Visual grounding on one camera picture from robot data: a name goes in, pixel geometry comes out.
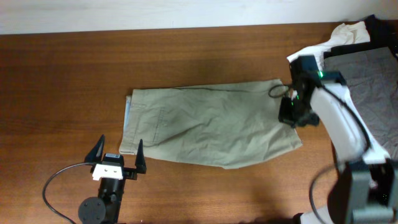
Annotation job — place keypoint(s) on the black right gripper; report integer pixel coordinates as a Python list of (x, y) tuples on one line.
[(289, 116)]

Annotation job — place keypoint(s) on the black garment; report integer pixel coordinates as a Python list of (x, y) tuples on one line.
[(382, 34)]

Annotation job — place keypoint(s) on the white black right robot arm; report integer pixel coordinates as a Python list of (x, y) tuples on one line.
[(366, 187)]

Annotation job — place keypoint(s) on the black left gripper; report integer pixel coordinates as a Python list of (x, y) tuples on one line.
[(131, 171)]

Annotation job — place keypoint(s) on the khaki green shorts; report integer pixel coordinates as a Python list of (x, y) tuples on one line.
[(228, 125)]

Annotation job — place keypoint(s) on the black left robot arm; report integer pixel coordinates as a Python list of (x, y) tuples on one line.
[(105, 207)]

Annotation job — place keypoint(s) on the white cloth garment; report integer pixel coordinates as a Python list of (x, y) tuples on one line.
[(339, 37)]

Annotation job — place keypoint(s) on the grey shorts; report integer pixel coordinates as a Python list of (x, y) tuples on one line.
[(371, 77)]

